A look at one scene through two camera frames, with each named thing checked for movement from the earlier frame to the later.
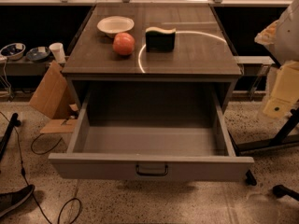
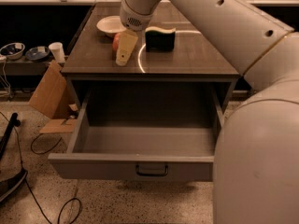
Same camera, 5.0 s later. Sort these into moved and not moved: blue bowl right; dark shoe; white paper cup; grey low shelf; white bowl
Moved: dark shoe
Not moved: grey low shelf; white paper cup; blue bowl right; white bowl
